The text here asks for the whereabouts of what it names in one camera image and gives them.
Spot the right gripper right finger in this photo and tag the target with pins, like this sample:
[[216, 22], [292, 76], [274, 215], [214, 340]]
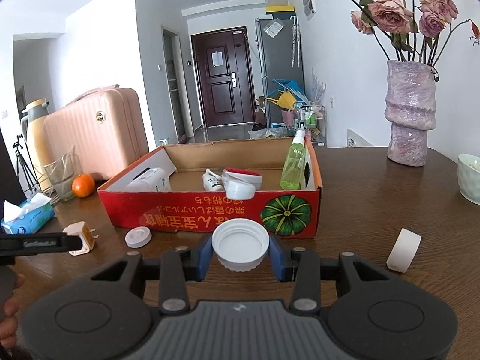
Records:
[[353, 309]]

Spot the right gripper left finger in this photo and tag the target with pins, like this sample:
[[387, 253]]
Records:
[[133, 308]]

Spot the white screw cap lid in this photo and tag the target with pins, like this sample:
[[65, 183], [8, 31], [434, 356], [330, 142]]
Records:
[[240, 244]]

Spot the person's left hand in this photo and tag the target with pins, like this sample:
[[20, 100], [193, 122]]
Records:
[[9, 326]]

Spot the blue tissue pack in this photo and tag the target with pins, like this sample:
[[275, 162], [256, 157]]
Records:
[[28, 217]]

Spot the white tape roll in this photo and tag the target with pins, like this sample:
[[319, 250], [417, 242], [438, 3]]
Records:
[[403, 251]]

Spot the white power adapter plug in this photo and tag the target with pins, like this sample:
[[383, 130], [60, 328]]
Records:
[[86, 234]]

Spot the clear drinking glass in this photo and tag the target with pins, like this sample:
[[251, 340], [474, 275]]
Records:
[[61, 174]]

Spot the small white round lid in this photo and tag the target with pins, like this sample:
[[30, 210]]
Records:
[[138, 237]]

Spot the orange fruit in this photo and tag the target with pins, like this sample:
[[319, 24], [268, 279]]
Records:
[[83, 185]]

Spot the beige thermos jug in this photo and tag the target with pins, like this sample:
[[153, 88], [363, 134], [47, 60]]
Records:
[[35, 115]]

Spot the white labelled jar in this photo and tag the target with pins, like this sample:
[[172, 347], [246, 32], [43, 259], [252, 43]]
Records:
[[151, 180]]

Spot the pink hard-shell suitcase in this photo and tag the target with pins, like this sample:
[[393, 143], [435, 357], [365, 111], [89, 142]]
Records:
[[103, 127]]

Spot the red orange cardboard box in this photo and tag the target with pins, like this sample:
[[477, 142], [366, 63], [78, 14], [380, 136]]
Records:
[[189, 207]]

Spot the green spray bottle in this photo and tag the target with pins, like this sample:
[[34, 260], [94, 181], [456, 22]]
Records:
[[293, 169]]

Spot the white nasal spray bottle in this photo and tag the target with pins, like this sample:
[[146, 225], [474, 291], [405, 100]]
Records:
[[211, 181]]

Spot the pale green ceramic bowl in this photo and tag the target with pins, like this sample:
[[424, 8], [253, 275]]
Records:
[[468, 174]]

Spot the white flat board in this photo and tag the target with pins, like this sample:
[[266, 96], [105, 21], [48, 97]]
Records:
[[356, 140]]

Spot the white red lint brush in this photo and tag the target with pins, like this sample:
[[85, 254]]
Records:
[[240, 185]]

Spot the purple textured vase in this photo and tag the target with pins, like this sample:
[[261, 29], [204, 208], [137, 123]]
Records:
[[410, 106]]

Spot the dark brown entrance door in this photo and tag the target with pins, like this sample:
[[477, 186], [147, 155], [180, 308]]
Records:
[[223, 67]]

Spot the dried pink roses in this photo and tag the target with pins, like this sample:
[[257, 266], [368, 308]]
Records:
[[419, 31]]

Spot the white umbrella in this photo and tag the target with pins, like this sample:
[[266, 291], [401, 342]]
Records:
[[296, 52]]

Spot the grey refrigerator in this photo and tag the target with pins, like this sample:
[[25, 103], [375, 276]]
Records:
[[274, 39]]

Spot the yellow black box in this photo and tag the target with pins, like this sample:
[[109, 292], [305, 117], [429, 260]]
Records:
[[281, 12]]

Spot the black camera tripod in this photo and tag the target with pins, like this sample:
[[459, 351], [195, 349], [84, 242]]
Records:
[[22, 166]]

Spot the metal wire storage rack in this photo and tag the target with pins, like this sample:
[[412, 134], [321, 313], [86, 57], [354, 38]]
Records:
[[312, 119]]

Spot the wall electrical panel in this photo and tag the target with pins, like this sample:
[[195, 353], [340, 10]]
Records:
[[309, 8]]

